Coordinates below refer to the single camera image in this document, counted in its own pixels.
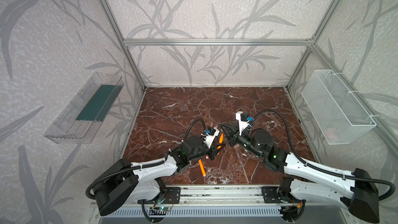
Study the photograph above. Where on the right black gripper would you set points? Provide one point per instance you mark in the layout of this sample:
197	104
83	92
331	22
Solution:
236	136

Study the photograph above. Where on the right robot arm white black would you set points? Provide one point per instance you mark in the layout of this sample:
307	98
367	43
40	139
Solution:
308	181

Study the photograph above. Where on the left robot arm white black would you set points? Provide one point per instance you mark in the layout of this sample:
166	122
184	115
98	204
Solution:
126	180

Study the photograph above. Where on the orange marker lower diagonal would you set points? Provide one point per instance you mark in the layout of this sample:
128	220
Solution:
202	168

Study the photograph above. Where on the green circuit board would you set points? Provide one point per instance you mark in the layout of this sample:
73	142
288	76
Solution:
161	210

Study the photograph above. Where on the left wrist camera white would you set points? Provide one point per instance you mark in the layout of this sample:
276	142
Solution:
209	137

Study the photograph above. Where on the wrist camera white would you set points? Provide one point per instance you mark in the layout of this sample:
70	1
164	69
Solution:
244	122
209	137

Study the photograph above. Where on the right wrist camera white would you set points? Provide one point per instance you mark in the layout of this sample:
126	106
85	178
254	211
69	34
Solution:
244	122

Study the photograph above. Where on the aluminium front rail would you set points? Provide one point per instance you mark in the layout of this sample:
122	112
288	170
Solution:
251	194

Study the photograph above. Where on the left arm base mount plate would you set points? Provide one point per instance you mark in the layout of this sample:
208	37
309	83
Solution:
168	195

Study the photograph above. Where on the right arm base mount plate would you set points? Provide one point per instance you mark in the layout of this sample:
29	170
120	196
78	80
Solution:
276	194

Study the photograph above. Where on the white wire mesh basket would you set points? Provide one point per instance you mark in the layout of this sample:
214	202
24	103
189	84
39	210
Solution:
340	116

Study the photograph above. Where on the clear plastic wall tray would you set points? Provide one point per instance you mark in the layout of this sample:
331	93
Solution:
81	120

